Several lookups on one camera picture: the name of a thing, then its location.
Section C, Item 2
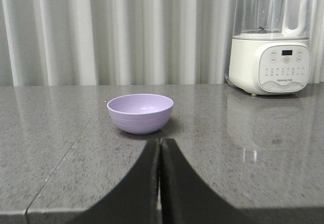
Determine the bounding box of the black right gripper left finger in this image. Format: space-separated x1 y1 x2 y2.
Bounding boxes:
67 139 160 223

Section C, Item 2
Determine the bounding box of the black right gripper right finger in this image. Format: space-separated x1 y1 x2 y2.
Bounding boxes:
160 137 324 224

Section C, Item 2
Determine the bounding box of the purple plastic bowl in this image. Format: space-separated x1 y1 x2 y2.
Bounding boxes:
107 94 174 135

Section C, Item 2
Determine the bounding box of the white blender machine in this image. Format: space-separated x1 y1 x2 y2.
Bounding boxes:
226 0 312 95

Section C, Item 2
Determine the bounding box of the white curtain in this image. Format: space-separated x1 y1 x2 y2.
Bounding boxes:
0 0 324 87

